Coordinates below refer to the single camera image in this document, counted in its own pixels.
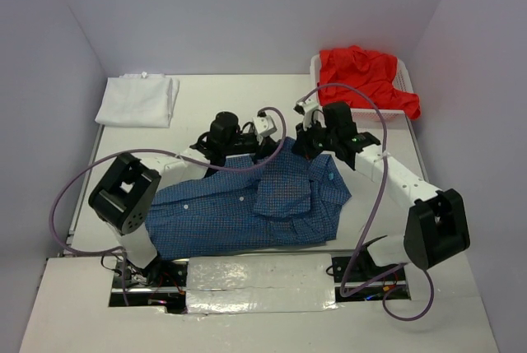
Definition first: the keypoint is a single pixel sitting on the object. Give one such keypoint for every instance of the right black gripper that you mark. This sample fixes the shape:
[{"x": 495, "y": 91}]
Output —
[{"x": 303, "y": 145}]

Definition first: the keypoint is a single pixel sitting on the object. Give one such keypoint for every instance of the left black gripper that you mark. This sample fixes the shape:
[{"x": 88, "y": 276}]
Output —
[{"x": 258, "y": 146}]

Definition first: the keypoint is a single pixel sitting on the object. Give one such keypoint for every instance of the blue plaid long sleeve shirt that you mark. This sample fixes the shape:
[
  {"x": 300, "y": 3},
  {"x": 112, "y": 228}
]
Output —
[{"x": 288, "y": 202}]

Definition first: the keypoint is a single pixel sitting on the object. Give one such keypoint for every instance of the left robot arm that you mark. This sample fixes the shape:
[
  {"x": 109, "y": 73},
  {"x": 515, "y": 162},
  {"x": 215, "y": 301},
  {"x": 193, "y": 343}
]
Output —
[{"x": 125, "y": 193}]

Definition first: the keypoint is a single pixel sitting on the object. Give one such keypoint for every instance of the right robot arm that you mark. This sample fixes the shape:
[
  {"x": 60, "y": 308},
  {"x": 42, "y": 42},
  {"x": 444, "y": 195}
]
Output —
[{"x": 436, "y": 227}]

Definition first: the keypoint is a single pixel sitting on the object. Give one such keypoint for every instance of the red shirt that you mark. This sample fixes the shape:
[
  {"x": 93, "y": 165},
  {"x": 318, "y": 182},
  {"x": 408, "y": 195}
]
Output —
[{"x": 369, "y": 71}]

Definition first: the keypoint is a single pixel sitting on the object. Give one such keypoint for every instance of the white plastic basket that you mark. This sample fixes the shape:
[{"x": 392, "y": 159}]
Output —
[{"x": 401, "y": 82}]

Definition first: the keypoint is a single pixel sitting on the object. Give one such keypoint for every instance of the folded white shirt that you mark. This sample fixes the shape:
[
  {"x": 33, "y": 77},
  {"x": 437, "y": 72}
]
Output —
[{"x": 138, "y": 101}]

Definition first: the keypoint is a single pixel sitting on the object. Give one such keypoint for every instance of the shiny silver tape sheet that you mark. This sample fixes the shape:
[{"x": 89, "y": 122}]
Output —
[{"x": 256, "y": 284}]

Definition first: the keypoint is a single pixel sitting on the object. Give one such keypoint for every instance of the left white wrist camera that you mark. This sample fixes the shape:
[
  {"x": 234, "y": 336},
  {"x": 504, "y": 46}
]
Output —
[{"x": 264, "y": 126}]

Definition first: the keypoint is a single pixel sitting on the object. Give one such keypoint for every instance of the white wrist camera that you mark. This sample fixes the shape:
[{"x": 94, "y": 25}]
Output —
[
  {"x": 308, "y": 108},
  {"x": 264, "y": 126}
]

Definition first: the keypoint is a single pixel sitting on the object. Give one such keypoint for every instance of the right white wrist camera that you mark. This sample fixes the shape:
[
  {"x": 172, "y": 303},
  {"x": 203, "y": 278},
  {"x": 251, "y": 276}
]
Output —
[{"x": 308, "y": 108}]

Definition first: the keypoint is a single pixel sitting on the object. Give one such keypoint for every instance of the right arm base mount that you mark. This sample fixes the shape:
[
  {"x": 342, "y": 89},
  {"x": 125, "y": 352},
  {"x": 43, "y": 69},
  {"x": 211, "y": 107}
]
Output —
[{"x": 363, "y": 270}]

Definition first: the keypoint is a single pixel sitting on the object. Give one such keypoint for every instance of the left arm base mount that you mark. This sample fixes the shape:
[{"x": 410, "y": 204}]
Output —
[{"x": 163, "y": 287}]

